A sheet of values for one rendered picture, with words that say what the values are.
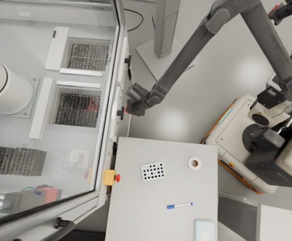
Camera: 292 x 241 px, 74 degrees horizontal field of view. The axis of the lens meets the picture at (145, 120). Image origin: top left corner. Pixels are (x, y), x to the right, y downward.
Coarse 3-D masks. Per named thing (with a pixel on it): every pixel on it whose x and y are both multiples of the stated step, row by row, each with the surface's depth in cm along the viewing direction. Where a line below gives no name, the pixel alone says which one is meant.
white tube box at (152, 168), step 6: (162, 162) 107; (144, 168) 110; (150, 168) 106; (156, 168) 106; (162, 168) 107; (144, 174) 109; (150, 174) 106; (156, 174) 106; (162, 174) 109; (144, 180) 105
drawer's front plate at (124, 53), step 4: (124, 40) 112; (124, 44) 112; (124, 48) 111; (128, 48) 122; (124, 52) 110; (124, 56) 111; (120, 60) 109; (120, 64) 108; (124, 64) 113; (120, 68) 108; (124, 68) 114; (120, 72) 107; (120, 76) 107; (124, 76) 117; (120, 80) 106; (120, 84) 109
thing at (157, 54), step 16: (160, 0) 143; (176, 0) 144; (160, 16) 156; (176, 16) 161; (160, 32) 171; (144, 48) 214; (160, 48) 192; (176, 48) 213; (160, 64) 208; (192, 64) 208
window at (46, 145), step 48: (0, 0) 27; (48, 0) 39; (96, 0) 66; (0, 48) 28; (48, 48) 40; (96, 48) 70; (0, 96) 29; (48, 96) 42; (96, 96) 76; (0, 144) 30; (48, 144) 44; (96, 144) 82; (0, 192) 30; (48, 192) 45
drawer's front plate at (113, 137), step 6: (120, 90) 108; (120, 96) 110; (114, 102) 103; (120, 102) 112; (114, 108) 102; (114, 114) 101; (114, 120) 100; (114, 126) 100; (114, 132) 102; (114, 138) 103
